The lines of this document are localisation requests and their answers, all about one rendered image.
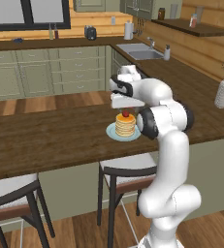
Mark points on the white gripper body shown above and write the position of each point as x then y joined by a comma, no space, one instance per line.
127,102

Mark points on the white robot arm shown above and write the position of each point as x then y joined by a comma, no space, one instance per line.
170,161

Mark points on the red strawberry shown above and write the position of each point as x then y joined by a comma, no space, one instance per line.
125,114

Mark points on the pancake stack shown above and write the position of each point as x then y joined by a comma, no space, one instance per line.
125,126

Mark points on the light blue plate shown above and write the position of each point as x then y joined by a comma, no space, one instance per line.
112,132

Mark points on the green cupboards under sink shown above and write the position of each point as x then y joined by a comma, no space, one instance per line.
120,63

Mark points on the grey sink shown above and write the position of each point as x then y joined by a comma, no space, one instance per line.
139,51

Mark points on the white cushioned dark bar stool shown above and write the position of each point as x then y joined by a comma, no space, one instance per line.
126,169
13,197

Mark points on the white soap dispenser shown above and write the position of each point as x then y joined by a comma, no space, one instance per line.
167,53

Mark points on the silver tap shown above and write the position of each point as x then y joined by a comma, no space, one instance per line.
151,42

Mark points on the white paper towel roll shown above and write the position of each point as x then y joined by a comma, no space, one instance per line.
128,31

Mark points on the hanging kitchen utensils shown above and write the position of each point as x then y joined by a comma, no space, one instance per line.
141,26

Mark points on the black toaster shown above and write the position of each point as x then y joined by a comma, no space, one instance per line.
90,33

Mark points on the green base cupboard run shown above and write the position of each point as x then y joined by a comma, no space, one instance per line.
45,72

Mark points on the dark brown jar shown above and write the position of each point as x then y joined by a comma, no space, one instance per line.
161,14

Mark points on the dark brown bottle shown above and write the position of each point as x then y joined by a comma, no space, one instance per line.
56,32

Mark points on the dark wooden shelf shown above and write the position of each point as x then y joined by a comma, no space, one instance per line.
197,28

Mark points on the grey glass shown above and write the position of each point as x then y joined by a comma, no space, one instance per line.
174,11

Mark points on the grey-green bottle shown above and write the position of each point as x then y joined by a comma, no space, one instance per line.
51,32

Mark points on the red and white shaker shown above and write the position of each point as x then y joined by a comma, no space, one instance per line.
193,20

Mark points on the grey cup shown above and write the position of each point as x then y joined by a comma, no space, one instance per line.
199,13

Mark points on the blue sponge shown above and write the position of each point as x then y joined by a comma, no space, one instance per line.
17,40

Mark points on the black framed window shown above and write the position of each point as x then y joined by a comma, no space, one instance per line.
27,13

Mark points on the white wall outlet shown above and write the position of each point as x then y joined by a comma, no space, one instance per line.
113,20

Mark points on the green wall cupboards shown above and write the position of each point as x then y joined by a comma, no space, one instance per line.
142,8

